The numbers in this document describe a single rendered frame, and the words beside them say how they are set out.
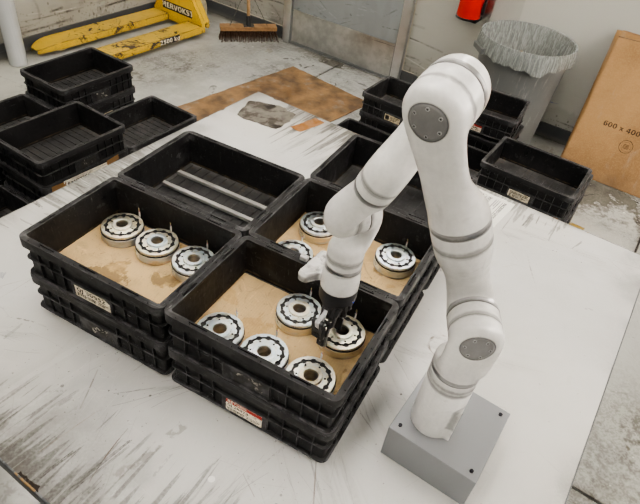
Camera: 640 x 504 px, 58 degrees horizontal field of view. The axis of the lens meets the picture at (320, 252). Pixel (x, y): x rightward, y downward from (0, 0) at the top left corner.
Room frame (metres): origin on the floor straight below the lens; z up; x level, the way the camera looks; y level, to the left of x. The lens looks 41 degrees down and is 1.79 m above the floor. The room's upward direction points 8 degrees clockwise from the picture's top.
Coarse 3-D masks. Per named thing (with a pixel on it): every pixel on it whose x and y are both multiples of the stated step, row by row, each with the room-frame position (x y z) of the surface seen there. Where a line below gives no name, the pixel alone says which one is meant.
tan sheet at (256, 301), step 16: (240, 288) 0.95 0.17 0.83; (256, 288) 0.95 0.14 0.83; (272, 288) 0.96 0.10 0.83; (224, 304) 0.89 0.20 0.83; (240, 304) 0.90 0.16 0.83; (256, 304) 0.90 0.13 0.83; (272, 304) 0.91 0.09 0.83; (256, 320) 0.86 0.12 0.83; (272, 320) 0.86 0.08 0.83; (288, 336) 0.82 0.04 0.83; (304, 336) 0.83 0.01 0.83; (368, 336) 0.86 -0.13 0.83; (304, 352) 0.78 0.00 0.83; (320, 352) 0.79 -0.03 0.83; (336, 368) 0.75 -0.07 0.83; (336, 384) 0.71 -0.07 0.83
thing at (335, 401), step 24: (240, 240) 1.00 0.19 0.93; (216, 264) 0.91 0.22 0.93; (192, 288) 0.83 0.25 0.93; (360, 288) 0.90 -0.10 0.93; (168, 312) 0.75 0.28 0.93; (216, 336) 0.71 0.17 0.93; (240, 360) 0.68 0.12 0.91; (264, 360) 0.67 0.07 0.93; (360, 360) 0.70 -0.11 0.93; (288, 384) 0.64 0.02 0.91; (312, 384) 0.63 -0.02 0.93; (336, 408) 0.61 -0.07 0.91
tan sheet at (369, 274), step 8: (296, 224) 1.22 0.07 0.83; (288, 232) 1.18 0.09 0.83; (296, 232) 1.18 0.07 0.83; (280, 240) 1.14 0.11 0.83; (304, 240) 1.15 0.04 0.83; (312, 248) 1.13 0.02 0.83; (320, 248) 1.13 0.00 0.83; (368, 248) 1.16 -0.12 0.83; (376, 248) 1.16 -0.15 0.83; (368, 256) 1.13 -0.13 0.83; (368, 264) 1.10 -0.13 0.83; (416, 264) 1.12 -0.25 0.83; (368, 272) 1.07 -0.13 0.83; (376, 272) 1.07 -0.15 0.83; (368, 280) 1.04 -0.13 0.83; (376, 280) 1.04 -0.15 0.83; (384, 280) 1.05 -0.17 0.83; (392, 280) 1.05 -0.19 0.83; (400, 280) 1.05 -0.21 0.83; (384, 288) 1.02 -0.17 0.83; (392, 288) 1.02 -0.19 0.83; (400, 288) 1.03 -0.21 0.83
